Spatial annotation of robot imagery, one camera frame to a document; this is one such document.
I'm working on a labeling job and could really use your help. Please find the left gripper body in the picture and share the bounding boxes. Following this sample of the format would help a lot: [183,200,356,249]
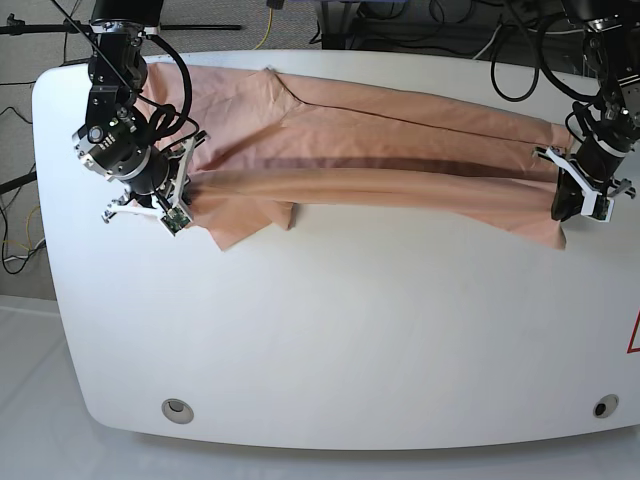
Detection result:
[535,137,637,213]

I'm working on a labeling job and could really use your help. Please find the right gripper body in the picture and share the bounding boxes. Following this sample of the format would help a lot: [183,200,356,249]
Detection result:
[102,130,208,223]

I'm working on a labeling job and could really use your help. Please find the peach T-shirt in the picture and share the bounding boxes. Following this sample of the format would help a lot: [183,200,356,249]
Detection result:
[134,62,576,254]

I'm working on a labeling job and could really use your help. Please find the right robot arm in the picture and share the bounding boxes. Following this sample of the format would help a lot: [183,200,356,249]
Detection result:
[73,1,206,235]

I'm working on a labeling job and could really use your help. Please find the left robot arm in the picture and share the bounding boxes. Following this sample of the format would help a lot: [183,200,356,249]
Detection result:
[504,1,639,222]

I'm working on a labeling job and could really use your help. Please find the red warning sticker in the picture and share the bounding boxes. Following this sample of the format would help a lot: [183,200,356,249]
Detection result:
[627,313,640,354]

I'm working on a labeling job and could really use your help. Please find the right table grommet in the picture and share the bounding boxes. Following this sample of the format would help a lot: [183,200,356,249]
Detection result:
[593,394,620,418]

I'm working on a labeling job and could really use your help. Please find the table grommet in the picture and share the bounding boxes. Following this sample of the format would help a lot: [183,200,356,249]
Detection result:
[161,399,194,425]
[593,394,620,418]

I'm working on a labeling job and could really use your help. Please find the left table grommet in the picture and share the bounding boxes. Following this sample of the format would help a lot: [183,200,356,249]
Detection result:
[161,399,194,425]

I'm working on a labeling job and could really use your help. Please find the black tripod stand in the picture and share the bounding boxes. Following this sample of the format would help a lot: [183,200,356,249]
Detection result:
[0,13,96,36]

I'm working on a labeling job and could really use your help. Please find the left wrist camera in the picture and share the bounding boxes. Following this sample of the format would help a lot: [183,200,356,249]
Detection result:
[590,196,615,223]

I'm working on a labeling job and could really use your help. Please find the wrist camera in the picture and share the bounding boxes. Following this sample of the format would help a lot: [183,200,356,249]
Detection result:
[590,196,615,223]
[160,206,192,236]

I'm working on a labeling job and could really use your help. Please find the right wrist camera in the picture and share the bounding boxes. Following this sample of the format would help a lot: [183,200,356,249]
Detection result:
[160,206,192,236]

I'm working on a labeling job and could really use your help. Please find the black floor cables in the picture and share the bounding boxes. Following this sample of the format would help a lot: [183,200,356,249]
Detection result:
[0,104,49,275]

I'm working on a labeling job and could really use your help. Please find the yellow cable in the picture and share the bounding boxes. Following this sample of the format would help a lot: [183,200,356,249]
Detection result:
[252,0,277,52]

